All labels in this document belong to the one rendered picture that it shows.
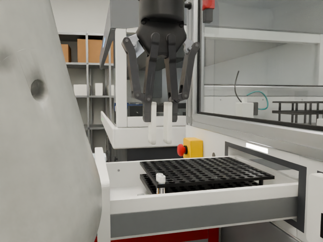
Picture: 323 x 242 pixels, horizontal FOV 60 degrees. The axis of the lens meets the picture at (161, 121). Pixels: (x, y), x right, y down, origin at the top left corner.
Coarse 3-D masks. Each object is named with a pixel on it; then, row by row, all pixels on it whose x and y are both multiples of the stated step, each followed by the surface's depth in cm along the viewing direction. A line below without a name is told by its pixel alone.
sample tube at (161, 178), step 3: (159, 177) 47; (162, 177) 47; (159, 180) 47; (162, 180) 47; (159, 183) 47; (162, 183) 47; (159, 189) 47; (162, 189) 47; (159, 192) 47; (162, 192) 47
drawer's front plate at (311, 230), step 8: (312, 176) 43; (320, 176) 41; (312, 184) 43; (320, 184) 41; (312, 192) 43; (320, 192) 41; (312, 200) 43; (320, 200) 41; (312, 208) 43; (320, 208) 41; (312, 216) 43; (320, 216) 41; (312, 224) 43; (320, 224) 41; (312, 232) 43; (312, 240) 43; (320, 240) 41
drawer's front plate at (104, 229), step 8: (96, 152) 59; (96, 160) 52; (104, 160) 52; (104, 168) 46; (104, 176) 41; (104, 184) 39; (104, 192) 38; (104, 200) 39; (104, 208) 39; (104, 216) 39; (104, 224) 39; (104, 232) 39; (104, 240) 39
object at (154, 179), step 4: (140, 164) 62; (144, 164) 61; (148, 164) 61; (144, 168) 58; (148, 168) 58; (152, 168) 57; (148, 172) 54; (152, 172) 55; (156, 172) 54; (152, 176) 51; (152, 180) 50; (156, 184) 47; (160, 184) 46; (164, 184) 47
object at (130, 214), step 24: (120, 168) 65; (264, 168) 60; (120, 192) 62; (144, 192) 62; (192, 192) 44; (216, 192) 45; (240, 192) 46; (264, 192) 47; (288, 192) 48; (120, 216) 41; (144, 216) 42; (168, 216) 43; (192, 216) 44; (216, 216) 45; (240, 216) 46; (264, 216) 47; (288, 216) 48
